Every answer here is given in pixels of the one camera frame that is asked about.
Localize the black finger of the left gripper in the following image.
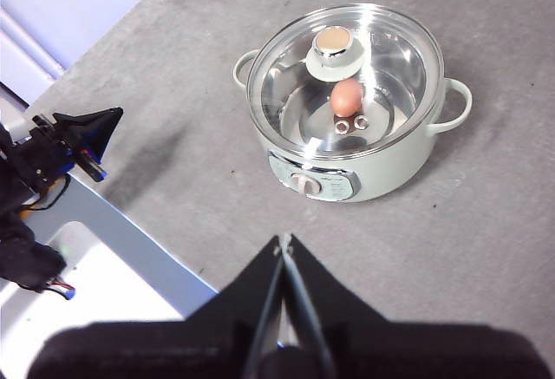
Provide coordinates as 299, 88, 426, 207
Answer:
52, 107, 125, 164
79, 152, 108, 182

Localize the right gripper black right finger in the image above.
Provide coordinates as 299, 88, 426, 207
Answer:
284, 233, 545, 379

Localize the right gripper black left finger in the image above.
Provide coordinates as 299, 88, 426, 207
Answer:
25, 233, 287, 379

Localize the glass lid with green knob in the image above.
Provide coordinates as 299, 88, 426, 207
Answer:
245, 3, 446, 161

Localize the brown egg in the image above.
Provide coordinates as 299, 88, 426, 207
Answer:
330, 78, 364, 117

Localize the green electric cooking pot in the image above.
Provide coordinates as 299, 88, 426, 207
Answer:
232, 3, 473, 203

